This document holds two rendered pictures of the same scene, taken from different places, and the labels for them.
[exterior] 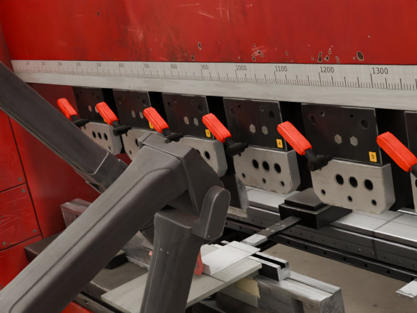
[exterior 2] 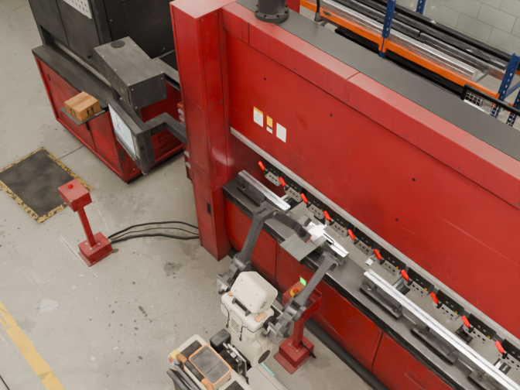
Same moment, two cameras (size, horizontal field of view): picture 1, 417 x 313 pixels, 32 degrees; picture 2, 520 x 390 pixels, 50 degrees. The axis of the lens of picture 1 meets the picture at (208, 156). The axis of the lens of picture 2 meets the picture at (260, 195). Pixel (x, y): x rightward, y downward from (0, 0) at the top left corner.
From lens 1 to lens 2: 2.57 m
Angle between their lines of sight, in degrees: 32
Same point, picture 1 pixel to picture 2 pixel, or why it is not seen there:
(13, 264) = (217, 193)
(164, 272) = not seen: hidden behind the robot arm
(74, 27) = (274, 149)
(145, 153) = (326, 260)
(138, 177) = (325, 268)
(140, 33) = (304, 174)
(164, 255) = not seen: hidden behind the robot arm
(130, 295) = (289, 246)
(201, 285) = (310, 246)
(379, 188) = (370, 252)
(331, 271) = not seen: hidden behind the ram
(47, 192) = (232, 167)
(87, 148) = (292, 223)
